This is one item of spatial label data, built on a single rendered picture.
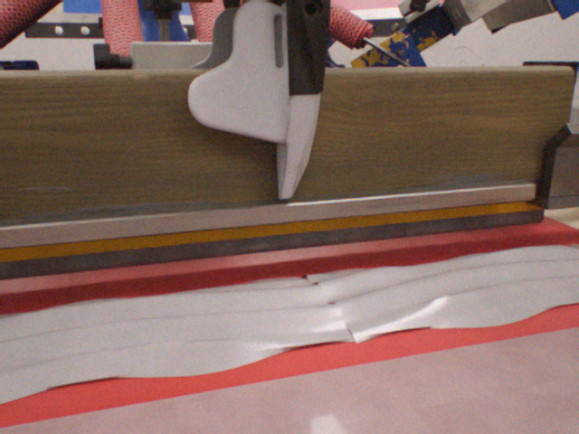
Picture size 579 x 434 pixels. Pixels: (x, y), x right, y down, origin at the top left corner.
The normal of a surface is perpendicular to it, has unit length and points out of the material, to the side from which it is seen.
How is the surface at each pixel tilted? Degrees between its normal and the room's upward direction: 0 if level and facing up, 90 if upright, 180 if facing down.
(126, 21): 38
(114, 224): 90
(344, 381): 0
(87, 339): 33
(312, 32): 102
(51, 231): 90
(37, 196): 90
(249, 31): 82
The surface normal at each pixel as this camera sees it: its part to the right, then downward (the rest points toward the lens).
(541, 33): -0.96, 0.08
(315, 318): 0.12, -0.63
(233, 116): 0.29, 0.14
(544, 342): 0.00, -0.96
